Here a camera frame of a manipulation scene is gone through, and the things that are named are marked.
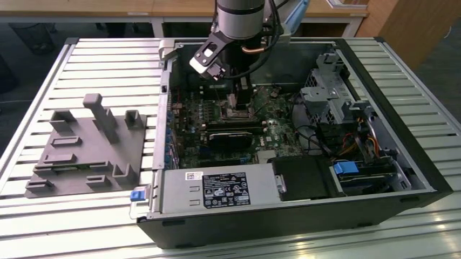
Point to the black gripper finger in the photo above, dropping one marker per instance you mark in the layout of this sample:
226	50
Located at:
245	94
231	98

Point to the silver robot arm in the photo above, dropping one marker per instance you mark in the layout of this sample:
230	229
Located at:
238	19

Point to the black RAM slot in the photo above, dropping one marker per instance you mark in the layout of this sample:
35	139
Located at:
234	124
214	94
215	87
234	130

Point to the CPU socket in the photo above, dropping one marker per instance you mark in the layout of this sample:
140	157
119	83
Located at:
226	114

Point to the round coin battery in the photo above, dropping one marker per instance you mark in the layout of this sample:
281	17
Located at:
274	91

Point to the silver rear port block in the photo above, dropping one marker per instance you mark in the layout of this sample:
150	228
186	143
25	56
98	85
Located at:
176	106

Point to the green motherboard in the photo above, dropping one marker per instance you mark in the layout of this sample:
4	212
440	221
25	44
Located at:
277	129

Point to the black graphics card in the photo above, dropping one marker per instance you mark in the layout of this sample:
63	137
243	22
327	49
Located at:
230	141

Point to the metal drive cage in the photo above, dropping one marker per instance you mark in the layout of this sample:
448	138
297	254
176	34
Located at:
321	94

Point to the small silver heatsink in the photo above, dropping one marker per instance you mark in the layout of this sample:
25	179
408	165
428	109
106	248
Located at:
266	156

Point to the silver power supply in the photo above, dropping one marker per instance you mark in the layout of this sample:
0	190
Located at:
176	194

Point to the blue disk carrier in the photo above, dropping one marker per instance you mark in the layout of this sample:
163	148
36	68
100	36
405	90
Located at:
345	167

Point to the grey parts rack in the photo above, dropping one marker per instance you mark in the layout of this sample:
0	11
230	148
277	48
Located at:
90	151

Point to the blue case latch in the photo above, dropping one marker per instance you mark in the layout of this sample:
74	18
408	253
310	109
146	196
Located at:
138	195

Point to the black PC case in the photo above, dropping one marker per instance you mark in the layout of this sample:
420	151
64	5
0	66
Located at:
251	229

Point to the wooden desk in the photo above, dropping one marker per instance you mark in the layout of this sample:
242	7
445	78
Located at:
72	5

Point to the wooden cabinet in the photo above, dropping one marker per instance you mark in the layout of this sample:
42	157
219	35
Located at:
414	27

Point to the black waste bin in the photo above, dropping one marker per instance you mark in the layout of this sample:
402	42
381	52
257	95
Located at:
32	37

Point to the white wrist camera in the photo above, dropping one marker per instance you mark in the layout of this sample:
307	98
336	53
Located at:
207	55

